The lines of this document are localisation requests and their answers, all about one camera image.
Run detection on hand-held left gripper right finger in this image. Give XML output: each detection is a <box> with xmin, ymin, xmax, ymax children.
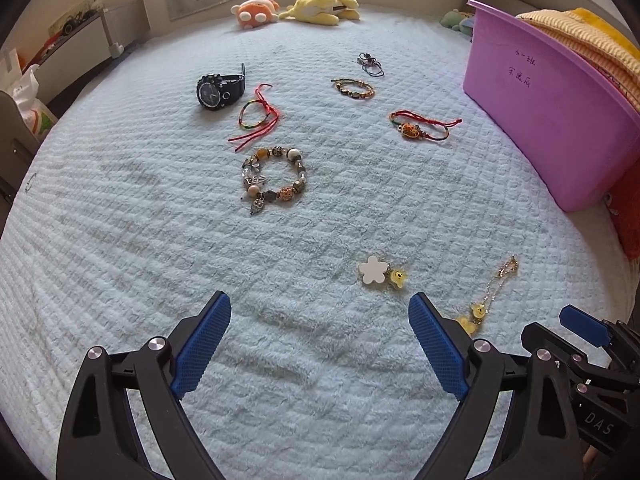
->
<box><xmin>407</xmin><ymin>292</ymin><xmax>583</xmax><ymax>480</ymax></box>

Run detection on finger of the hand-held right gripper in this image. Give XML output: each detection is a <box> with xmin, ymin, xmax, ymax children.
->
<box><xmin>521</xmin><ymin>322</ymin><xmax>640</xmax><ymax>397</ymax></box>
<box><xmin>559</xmin><ymin>305</ymin><xmax>640</xmax><ymax>361</ymax></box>

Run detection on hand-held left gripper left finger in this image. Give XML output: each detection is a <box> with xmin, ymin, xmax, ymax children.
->
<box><xmin>56</xmin><ymin>290</ymin><xmax>233</xmax><ymax>480</ymax></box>

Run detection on red string bracelet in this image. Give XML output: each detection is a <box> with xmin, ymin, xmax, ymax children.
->
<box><xmin>228</xmin><ymin>84</ymin><xmax>281</xmax><ymax>152</ymax></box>

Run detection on braided multicolour bead bracelet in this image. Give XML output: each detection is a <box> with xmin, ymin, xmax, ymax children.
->
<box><xmin>330</xmin><ymin>77</ymin><xmax>377</xmax><ymax>101</ymax></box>

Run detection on white flower clip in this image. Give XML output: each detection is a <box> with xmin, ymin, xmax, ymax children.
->
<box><xmin>360</xmin><ymin>255</ymin><xmax>390</xmax><ymax>291</ymax></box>

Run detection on white quilted blanket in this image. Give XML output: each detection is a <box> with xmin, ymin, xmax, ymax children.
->
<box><xmin>0</xmin><ymin>2</ymin><xmax>632</xmax><ymax>480</ymax></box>

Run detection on red cloth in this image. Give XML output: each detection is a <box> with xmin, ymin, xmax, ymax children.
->
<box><xmin>602</xmin><ymin>165</ymin><xmax>640</xmax><ymax>262</ymax></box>

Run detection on purple plastic bin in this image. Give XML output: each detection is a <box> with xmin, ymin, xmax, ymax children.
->
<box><xmin>462</xmin><ymin>0</ymin><xmax>640</xmax><ymax>213</ymax></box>

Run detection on black wrist watch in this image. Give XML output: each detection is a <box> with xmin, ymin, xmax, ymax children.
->
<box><xmin>196</xmin><ymin>63</ymin><xmax>247</xmax><ymax>109</ymax></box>

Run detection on grey chair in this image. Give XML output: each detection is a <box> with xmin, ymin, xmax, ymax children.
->
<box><xmin>0</xmin><ymin>91</ymin><xmax>42</xmax><ymax>203</ymax></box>

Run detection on yellow knit blanket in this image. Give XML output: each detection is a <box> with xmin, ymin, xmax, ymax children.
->
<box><xmin>515</xmin><ymin>7</ymin><xmax>640</xmax><ymax>112</ymax></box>

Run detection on white plastic bag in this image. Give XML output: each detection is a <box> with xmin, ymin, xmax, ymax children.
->
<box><xmin>9</xmin><ymin>64</ymin><xmax>59</xmax><ymax>137</ymax></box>

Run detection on white low shelf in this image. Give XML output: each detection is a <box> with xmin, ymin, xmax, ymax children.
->
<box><xmin>32</xmin><ymin>0</ymin><xmax>152</xmax><ymax>107</ymax></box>

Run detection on green plush toy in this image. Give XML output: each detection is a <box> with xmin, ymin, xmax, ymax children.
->
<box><xmin>439</xmin><ymin>7</ymin><xmax>474</xmax><ymax>37</ymax></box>

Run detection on orange plush toy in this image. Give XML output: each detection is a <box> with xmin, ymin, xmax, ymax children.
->
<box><xmin>230</xmin><ymin>0</ymin><xmax>281</xmax><ymax>30</ymax></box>

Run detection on toy car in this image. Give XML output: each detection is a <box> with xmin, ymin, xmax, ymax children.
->
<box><xmin>49</xmin><ymin>2</ymin><xmax>104</xmax><ymax>37</ymax></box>

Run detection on yellow plush toy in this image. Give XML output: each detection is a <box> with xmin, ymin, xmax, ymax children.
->
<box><xmin>278</xmin><ymin>0</ymin><xmax>362</xmax><ymax>26</ymax></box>

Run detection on gold chain yellow charms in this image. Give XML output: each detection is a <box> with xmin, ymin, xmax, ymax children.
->
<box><xmin>454</xmin><ymin>254</ymin><xmax>520</xmax><ymax>337</ymax></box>

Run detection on beaded charm bracelet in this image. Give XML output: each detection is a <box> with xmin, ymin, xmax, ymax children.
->
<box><xmin>240</xmin><ymin>146</ymin><xmax>308</xmax><ymax>217</ymax></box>

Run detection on red cord bracelet orange bead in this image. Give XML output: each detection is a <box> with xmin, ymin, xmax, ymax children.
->
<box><xmin>389</xmin><ymin>109</ymin><xmax>463</xmax><ymax>144</ymax></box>

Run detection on dark cord necklace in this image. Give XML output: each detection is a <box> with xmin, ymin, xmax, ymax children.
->
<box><xmin>358</xmin><ymin>52</ymin><xmax>385</xmax><ymax>79</ymax></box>

